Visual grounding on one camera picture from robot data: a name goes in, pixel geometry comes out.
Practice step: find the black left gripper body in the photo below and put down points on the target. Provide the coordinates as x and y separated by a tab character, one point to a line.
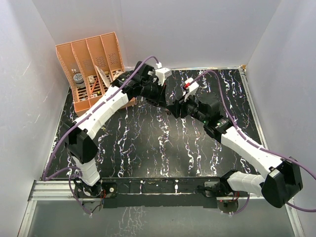
153	90

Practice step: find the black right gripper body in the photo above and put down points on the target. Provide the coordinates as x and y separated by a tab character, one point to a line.
188	107

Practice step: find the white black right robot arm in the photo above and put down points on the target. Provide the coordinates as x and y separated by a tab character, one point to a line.
278	179

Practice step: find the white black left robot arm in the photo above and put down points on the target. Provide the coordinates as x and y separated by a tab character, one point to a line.
144	81

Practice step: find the white label packet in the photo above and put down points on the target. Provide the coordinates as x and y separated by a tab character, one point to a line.
117	74

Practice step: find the white packet in organizer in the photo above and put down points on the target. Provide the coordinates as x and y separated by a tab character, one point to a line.
104	77

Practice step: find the small white card box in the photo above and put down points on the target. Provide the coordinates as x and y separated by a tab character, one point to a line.
91	79

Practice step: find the orange plastic file organizer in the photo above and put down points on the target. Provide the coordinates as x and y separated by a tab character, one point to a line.
81	56

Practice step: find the round grey tin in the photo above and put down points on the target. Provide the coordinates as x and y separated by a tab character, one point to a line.
79	81

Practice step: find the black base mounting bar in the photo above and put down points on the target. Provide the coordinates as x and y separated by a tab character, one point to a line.
157	192

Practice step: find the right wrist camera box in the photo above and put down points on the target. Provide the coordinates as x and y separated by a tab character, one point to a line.
190	88

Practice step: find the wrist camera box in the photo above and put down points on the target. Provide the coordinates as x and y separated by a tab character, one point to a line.
190	88
162	74

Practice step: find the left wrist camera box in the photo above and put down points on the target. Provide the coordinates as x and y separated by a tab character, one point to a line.
162	74

